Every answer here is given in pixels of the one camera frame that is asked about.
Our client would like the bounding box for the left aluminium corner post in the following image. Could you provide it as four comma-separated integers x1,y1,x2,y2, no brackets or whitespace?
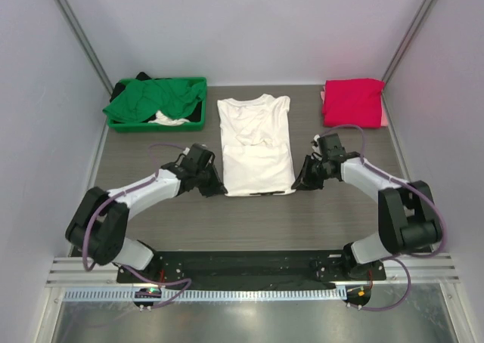
54,0,113,94

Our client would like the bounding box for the pink folded t shirt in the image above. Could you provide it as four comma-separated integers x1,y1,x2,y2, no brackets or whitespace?
320,89,389,127

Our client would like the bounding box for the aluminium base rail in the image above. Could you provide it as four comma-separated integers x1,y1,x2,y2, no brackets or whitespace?
45,253,460,288

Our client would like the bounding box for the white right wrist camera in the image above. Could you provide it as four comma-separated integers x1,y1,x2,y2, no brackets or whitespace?
311,134,321,153

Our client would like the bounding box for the green plastic bin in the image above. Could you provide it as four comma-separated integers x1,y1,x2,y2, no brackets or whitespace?
107,77,207,133

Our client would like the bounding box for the white t shirt with print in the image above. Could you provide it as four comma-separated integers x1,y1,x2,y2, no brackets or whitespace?
217,94,295,197

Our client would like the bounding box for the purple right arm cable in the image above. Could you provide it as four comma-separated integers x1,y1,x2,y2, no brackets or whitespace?
315,124,448,313

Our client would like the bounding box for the aluminium corner post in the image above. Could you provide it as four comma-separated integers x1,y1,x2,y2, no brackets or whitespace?
380,0,449,85
54,0,113,94

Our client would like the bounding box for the white slotted cable duct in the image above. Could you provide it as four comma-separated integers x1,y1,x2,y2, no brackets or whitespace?
63,286,347,302

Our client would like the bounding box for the black t shirt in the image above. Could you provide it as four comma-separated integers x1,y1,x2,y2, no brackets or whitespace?
110,72,151,103

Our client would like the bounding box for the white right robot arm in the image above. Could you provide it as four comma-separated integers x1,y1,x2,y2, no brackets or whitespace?
292,133,444,279

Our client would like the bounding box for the red folded t shirt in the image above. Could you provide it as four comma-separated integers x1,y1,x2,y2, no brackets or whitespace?
321,79,386,128

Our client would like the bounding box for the white t shirt in bin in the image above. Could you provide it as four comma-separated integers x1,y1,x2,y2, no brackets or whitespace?
147,110,189,127

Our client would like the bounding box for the right aluminium corner post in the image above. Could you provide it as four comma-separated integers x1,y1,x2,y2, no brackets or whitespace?
380,0,449,85

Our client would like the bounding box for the green t shirt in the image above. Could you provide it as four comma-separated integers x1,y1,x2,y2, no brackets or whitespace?
103,78,206,123

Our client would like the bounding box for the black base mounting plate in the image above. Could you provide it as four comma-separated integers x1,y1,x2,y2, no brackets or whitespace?
114,250,386,292

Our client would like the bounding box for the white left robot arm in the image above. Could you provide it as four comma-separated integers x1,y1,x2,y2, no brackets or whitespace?
65,144,227,282

